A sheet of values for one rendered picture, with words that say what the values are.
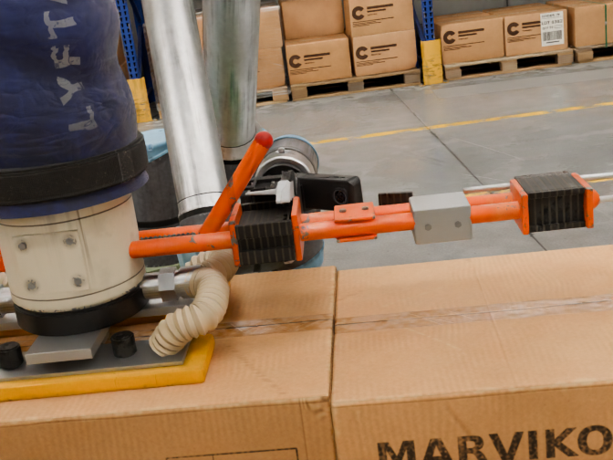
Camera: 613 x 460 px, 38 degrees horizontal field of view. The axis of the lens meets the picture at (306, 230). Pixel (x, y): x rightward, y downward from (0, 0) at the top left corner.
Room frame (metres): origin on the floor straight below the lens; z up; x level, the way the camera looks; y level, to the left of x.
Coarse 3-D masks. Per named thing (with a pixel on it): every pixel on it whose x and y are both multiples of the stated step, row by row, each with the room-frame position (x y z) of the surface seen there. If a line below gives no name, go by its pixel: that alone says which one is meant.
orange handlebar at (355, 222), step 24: (312, 216) 1.08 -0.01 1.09; (336, 216) 1.04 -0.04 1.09; (360, 216) 1.03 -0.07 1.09; (384, 216) 1.04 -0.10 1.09; (408, 216) 1.03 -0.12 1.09; (480, 216) 1.02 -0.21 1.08; (504, 216) 1.02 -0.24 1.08; (144, 240) 1.06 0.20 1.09; (168, 240) 1.05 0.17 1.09; (192, 240) 1.05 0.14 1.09; (216, 240) 1.04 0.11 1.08; (360, 240) 1.03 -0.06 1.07; (0, 264) 1.06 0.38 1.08
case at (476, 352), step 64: (512, 256) 1.22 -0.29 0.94; (576, 256) 1.19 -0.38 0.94; (384, 320) 1.05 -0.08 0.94; (448, 320) 1.03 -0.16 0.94; (512, 320) 1.01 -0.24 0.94; (576, 320) 0.98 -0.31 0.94; (384, 384) 0.89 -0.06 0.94; (448, 384) 0.87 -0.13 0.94; (512, 384) 0.85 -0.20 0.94; (576, 384) 0.84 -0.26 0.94; (384, 448) 0.86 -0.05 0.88; (448, 448) 0.85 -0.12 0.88; (512, 448) 0.84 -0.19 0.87; (576, 448) 0.84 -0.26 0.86
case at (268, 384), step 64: (256, 320) 1.09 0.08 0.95; (320, 320) 1.06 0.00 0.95; (192, 384) 0.93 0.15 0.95; (256, 384) 0.91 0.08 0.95; (320, 384) 0.89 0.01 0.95; (0, 448) 0.90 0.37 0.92; (64, 448) 0.89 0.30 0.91; (128, 448) 0.88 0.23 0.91; (192, 448) 0.88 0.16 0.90; (256, 448) 0.87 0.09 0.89; (320, 448) 0.87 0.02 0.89
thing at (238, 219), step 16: (240, 208) 1.10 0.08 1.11; (256, 208) 1.11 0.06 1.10; (272, 208) 1.10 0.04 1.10; (288, 208) 1.10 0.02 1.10; (240, 224) 1.05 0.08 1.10; (256, 224) 1.02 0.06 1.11; (272, 224) 1.02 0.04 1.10; (288, 224) 1.02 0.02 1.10; (240, 240) 1.03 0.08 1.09; (256, 240) 1.03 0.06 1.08; (272, 240) 1.03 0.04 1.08; (288, 240) 1.03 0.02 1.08; (240, 256) 1.02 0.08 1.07; (256, 256) 1.02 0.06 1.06; (272, 256) 1.02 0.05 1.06; (288, 256) 1.02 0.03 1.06
